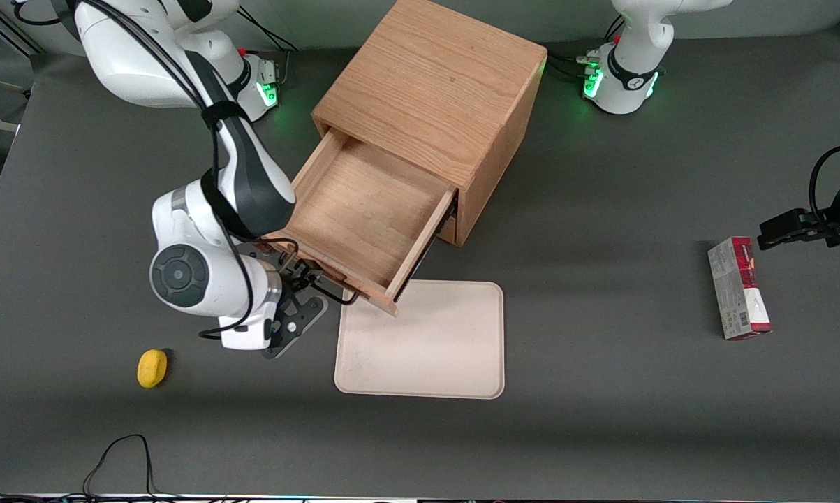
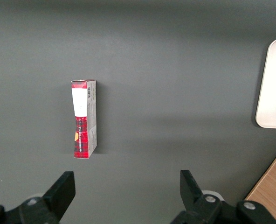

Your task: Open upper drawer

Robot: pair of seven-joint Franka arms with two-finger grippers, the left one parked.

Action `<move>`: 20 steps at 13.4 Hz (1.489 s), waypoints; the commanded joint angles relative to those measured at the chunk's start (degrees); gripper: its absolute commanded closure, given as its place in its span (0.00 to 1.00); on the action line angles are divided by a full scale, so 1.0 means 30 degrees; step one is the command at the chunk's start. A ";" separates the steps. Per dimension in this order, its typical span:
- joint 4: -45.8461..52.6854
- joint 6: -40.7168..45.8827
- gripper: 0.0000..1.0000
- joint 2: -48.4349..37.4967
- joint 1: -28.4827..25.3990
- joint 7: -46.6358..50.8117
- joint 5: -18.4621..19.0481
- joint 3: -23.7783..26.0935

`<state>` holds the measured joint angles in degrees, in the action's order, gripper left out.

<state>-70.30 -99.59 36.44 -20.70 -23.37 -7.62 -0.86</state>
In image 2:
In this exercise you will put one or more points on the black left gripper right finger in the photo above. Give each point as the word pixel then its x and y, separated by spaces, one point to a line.
pixel 198 210

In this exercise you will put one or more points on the beige rectangular tray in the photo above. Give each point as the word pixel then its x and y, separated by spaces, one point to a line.
pixel 274 86

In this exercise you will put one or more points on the wooden drawer cabinet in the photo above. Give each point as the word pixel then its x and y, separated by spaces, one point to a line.
pixel 273 193

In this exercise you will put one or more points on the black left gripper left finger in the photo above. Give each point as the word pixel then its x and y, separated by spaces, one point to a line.
pixel 47 205

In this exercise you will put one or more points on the red plaid cardboard box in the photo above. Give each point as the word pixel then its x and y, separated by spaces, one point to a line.
pixel 85 121

